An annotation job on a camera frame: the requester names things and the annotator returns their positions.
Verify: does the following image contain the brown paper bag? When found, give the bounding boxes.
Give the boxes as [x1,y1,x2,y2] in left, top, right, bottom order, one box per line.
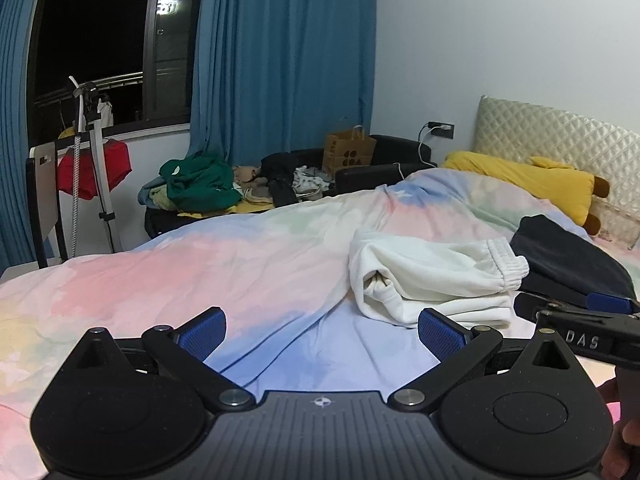
[322,125,378,177]

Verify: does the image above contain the red garment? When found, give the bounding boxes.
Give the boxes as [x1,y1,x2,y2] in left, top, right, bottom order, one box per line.
[56,140,133,200]

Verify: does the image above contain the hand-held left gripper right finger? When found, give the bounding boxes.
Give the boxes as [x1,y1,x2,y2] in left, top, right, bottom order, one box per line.
[387,308,577,414]

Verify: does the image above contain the black sofa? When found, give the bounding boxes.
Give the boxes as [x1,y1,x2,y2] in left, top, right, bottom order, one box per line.
[144,134,439,239]

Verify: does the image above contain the beige garment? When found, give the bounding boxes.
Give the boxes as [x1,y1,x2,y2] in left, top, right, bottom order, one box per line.
[232,164,276,206]

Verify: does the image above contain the green garment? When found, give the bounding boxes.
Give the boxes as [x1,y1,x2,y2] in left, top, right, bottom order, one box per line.
[158,152,244,213]

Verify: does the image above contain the white charging cable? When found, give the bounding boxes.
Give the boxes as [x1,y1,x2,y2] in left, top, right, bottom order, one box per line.
[397,124,437,179]

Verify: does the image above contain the pale patterned pillow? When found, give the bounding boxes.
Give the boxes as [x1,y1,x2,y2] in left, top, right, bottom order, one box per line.
[590,195,640,252]

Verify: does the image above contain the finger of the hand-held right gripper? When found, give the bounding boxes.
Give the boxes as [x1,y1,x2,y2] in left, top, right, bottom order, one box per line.
[513,292,592,324]
[585,291,640,317]

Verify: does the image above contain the black jacket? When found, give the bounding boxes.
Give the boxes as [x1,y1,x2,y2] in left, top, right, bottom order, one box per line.
[259,152,327,207]

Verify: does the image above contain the dark window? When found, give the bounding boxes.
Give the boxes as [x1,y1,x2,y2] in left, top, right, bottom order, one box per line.
[27,0,209,137]

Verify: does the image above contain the white patterned garment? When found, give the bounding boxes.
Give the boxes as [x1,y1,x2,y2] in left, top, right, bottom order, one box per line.
[292,165,334,201]

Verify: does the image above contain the white garment steamer stand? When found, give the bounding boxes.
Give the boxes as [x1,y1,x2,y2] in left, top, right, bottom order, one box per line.
[67,75,124,261]

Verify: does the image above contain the chair with pale backrest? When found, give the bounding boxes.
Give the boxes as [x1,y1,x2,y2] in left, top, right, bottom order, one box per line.
[25,141,64,269]

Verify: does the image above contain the black garment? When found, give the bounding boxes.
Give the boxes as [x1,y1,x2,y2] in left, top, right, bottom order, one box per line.
[510,214,639,309]

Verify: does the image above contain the yellow plush pillow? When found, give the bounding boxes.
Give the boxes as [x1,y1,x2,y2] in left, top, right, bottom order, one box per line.
[442,150,612,236]

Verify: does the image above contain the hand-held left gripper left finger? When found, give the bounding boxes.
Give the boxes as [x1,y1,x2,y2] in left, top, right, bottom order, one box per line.
[67,306,256,411]

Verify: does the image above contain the narrow blue curtain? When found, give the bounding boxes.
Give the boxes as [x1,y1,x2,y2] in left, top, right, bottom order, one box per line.
[0,0,67,272]

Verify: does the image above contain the person's right hand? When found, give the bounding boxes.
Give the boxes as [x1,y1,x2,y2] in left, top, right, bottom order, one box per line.
[597,377,640,480]

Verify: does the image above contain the white pants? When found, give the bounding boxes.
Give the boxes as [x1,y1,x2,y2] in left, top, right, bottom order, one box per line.
[347,227,530,329]

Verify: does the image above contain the yellow cloth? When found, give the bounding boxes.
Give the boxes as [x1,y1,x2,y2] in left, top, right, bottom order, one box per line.
[149,185,275,219]

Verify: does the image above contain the quilted cream headboard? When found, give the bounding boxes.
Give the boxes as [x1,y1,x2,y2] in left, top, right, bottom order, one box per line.
[472,94,640,252]

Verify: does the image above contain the wide blue curtain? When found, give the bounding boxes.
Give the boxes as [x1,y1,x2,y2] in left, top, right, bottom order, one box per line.
[187,0,377,172]

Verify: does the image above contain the pastel tie-dye blanket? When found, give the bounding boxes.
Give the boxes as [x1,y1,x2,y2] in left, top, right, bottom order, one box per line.
[0,167,640,480]

